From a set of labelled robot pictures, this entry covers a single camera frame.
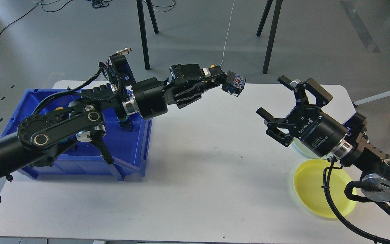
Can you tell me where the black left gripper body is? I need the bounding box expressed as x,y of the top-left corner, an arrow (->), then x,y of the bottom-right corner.
131,77 -> 176,120

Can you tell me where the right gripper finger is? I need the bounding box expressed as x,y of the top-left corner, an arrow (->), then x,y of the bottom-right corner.
256,107 -> 294,147
278,75 -> 333,110

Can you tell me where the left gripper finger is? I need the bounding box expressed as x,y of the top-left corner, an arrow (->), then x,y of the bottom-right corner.
169,64 -> 228,89
174,81 -> 220,109

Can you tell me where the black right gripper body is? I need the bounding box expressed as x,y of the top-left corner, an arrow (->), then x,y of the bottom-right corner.
286,105 -> 348,157

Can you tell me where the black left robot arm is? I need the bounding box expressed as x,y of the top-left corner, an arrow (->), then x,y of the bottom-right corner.
0,48 -> 245,203

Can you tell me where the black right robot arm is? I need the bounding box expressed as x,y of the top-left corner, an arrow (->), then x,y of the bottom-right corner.
256,76 -> 390,244

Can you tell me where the pale green plate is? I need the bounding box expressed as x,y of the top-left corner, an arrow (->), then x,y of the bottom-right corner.
292,138 -> 319,159

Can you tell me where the green push button right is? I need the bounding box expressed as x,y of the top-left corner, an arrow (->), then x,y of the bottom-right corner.
118,115 -> 133,132

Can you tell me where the yellow plate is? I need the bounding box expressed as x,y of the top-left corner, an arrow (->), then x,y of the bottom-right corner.
294,159 -> 356,219

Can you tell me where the blue plastic bin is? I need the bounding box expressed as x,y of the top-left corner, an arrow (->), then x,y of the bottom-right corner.
0,89 -> 153,181

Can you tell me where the black stand leg left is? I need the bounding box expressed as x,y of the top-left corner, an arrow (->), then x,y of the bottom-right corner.
136,0 -> 158,70

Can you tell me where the black stand leg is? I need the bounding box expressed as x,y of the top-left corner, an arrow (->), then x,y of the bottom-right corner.
256,0 -> 283,74
136,0 -> 158,70

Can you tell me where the black stand leg right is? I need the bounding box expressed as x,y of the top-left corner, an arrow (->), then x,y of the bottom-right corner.
256,0 -> 283,74

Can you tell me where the white cable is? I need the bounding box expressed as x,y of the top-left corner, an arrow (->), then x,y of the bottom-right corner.
219,0 -> 236,66

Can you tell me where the black floor cable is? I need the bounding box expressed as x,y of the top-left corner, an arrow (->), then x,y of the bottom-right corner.
0,0 -> 73,57

